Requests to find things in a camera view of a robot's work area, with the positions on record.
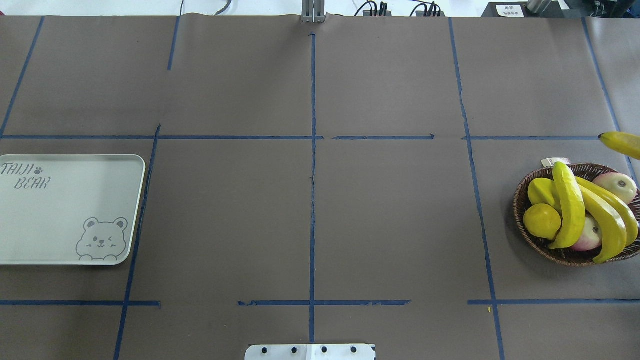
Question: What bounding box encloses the yellow banana long curved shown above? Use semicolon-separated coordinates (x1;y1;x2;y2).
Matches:
576;177;639;264

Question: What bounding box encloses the pink apple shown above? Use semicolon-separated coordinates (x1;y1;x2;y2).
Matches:
592;172;638;205
570;213;602;252

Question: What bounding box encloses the black power adapter left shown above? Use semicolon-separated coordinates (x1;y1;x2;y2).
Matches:
354;0;393;18

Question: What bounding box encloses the yellow starfruit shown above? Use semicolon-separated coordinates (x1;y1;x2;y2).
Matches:
527;177;563;216

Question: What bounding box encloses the black labelled box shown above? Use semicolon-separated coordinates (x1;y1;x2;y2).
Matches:
480;0;570;19

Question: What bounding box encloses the aluminium frame post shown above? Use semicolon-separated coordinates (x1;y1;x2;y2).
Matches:
301;0;327;24

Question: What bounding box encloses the black power adapter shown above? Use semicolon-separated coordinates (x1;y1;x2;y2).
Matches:
354;0;393;18
411;1;443;18

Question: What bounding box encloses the yellow banana moved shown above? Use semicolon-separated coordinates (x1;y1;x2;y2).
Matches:
598;131;640;161
548;162;586;249

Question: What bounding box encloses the brown wicker basket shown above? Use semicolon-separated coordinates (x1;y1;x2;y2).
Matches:
512;162;617;267

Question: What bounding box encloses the pink apple far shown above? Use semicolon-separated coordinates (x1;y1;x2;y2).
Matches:
592;172;638;205

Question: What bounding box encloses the yellow lemon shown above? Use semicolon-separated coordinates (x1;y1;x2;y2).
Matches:
523;203;562;240

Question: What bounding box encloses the black power adapter right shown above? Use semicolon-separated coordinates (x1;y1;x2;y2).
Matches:
411;1;443;18

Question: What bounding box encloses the pink apple near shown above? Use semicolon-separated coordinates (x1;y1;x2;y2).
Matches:
570;213;602;252

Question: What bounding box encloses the paper basket label tag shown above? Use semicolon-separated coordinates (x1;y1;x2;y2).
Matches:
541;157;572;168

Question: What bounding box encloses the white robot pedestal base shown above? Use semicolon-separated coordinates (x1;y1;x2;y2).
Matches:
244;343;377;360

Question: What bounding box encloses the white bear tray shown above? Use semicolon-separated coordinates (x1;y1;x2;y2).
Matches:
0;154;146;266

